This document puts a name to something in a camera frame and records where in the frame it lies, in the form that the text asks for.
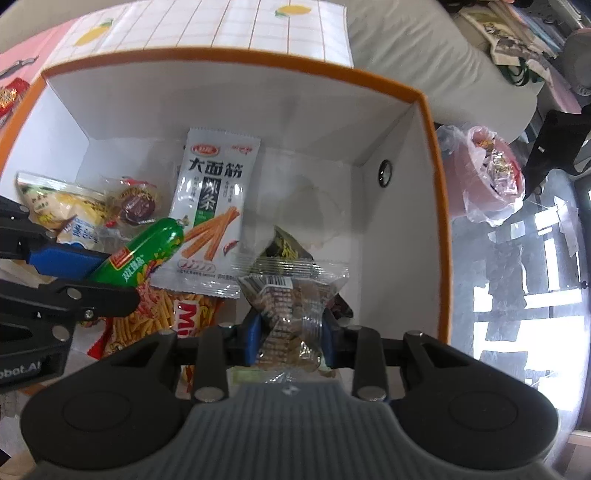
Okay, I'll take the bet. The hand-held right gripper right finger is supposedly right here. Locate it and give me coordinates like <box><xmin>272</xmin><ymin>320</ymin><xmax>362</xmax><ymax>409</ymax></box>
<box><xmin>321</xmin><ymin>309</ymin><xmax>467</xmax><ymax>402</ymax></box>

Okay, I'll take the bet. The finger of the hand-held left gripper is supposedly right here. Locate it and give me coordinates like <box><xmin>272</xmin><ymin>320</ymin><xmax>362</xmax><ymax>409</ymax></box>
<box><xmin>0</xmin><ymin>196</ymin><xmax>114</xmax><ymax>280</ymax></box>
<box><xmin>0</xmin><ymin>278</ymin><xmax>140</xmax><ymax>324</ymax></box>

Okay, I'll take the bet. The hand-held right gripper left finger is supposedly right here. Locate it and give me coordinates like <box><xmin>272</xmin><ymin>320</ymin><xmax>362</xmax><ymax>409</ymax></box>
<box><xmin>99</xmin><ymin>310</ymin><xmax>262</xmax><ymax>401</ymax></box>

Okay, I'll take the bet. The clear brown cookie packet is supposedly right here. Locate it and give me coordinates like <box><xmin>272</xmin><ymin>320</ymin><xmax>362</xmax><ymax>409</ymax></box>
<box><xmin>231</xmin><ymin>258</ymin><xmax>352</xmax><ymax>384</ymax></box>

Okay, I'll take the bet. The red fries snack packet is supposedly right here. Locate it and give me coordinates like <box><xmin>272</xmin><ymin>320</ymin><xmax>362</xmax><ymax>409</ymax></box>
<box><xmin>76</xmin><ymin>281</ymin><xmax>250</xmax><ymax>398</ymax></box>

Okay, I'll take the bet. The yellow puffed snack packet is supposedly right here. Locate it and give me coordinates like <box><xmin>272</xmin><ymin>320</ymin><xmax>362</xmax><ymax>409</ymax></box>
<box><xmin>16</xmin><ymin>172</ymin><xmax>112</xmax><ymax>245</ymax></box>

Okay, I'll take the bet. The green sausage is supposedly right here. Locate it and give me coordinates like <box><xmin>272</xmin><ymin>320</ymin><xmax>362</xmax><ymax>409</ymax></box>
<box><xmin>90</xmin><ymin>217</ymin><xmax>185</xmax><ymax>287</ymax></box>

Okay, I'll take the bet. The dark red date candy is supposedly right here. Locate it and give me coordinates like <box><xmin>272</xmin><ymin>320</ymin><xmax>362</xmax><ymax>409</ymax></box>
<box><xmin>102</xmin><ymin>175</ymin><xmax>162</xmax><ymax>229</ymax></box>

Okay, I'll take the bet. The dark brown snack packet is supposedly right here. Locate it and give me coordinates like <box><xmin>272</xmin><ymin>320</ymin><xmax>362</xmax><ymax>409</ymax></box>
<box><xmin>249</xmin><ymin>225</ymin><xmax>356</xmax><ymax>324</ymax></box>

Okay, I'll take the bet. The white spicy strip packet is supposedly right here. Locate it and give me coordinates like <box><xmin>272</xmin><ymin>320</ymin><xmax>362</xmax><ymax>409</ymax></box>
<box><xmin>151</xmin><ymin>127</ymin><xmax>263</xmax><ymax>298</ymax></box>

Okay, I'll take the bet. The orange cardboard box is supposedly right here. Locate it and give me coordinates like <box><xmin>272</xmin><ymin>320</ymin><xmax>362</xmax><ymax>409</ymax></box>
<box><xmin>0</xmin><ymin>46</ymin><xmax>452</xmax><ymax>402</ymax></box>

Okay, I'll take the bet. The red cartoon snack packet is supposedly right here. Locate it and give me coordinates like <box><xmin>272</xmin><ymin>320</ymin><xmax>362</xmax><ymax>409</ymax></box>
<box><xmin>0</xmin><ymin>78</ymin><xmax>31</xmax><ymax>116</ymax></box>

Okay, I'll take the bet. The pink trash bin with bag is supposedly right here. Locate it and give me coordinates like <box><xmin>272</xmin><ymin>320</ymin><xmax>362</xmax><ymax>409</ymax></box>
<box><xmin>436</xmin><ymin>122</ymin><xmax>527</xmax><ymax>227</ymax></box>

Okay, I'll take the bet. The grey sofa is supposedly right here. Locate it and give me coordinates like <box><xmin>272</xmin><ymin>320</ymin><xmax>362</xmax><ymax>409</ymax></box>
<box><xmin>344</xmin><ymin>0</ymin><xmax>546</xmax><ymax>144</ymax></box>

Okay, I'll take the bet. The black stand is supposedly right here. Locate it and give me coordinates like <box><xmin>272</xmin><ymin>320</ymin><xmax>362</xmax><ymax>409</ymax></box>
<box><xmin>522</xmin><ymin>104</ymin><xmax>591</xmax><ymax>199</ymax></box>

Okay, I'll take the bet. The printed tote bag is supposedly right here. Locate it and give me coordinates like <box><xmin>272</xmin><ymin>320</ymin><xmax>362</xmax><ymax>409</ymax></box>
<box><xmin>457</xmin><ymin>7</ymin><xmax>559</xmax><ymax>86</ymax></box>

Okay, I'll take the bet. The grey rounded object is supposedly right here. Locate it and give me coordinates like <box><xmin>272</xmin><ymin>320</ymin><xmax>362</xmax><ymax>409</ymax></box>
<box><xmin>563</xmin><ymin>21</ymin><xmax>591</xmax><ymax>97</ymax></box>

